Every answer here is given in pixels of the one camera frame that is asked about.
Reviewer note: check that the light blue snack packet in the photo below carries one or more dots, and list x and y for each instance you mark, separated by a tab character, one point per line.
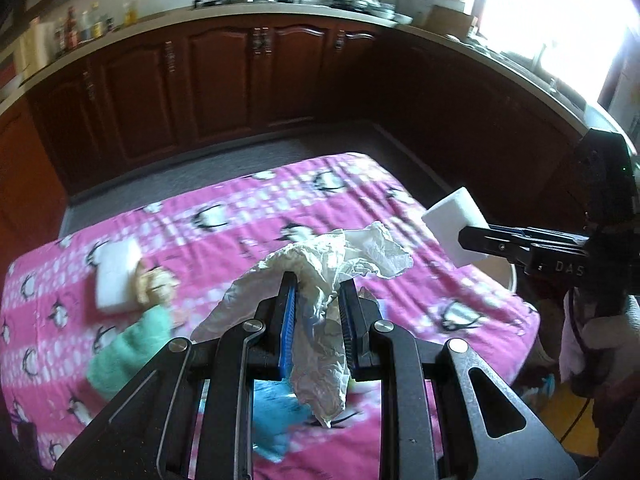
277	415

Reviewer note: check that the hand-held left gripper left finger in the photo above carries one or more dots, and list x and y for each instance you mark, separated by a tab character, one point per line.
287	327

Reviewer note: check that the grey kitchen countertop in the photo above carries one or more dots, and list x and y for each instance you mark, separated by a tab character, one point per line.
300	10

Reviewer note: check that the white tissue paper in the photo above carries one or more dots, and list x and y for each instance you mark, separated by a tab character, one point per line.
320	260

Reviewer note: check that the dark sauce bottle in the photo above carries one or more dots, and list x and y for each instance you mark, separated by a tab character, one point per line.
72	27

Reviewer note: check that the teal green cloth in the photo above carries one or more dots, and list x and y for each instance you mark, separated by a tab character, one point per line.
130	350

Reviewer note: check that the pink penguin print blanket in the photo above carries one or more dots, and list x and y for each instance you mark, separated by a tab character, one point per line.
225	200

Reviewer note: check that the brown wooden kitchen cabinets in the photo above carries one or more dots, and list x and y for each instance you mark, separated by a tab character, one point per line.
225	85

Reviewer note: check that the white round bucket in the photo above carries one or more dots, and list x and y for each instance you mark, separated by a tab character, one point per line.
512	277

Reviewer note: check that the clear bottle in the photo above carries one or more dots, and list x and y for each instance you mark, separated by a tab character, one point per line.
86	27

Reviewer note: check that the gas stove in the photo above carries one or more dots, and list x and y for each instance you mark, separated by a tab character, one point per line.
225	2

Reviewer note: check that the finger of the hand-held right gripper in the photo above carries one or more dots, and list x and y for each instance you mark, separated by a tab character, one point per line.
492	244
545	231

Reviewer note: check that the cardboard box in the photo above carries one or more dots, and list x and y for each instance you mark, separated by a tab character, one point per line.
450	20

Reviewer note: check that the crumpled beige wrapper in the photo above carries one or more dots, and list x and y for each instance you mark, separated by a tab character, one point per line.
155	285

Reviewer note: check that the white foam block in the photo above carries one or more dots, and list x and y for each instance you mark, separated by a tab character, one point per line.
455	212
117	275

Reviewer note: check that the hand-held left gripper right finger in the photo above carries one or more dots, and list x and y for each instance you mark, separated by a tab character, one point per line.
348	332

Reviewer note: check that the yellow oil bottle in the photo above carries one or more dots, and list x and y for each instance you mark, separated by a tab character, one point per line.
129	15

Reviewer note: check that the person's right hand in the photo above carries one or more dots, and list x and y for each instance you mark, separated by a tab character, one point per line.
612	327

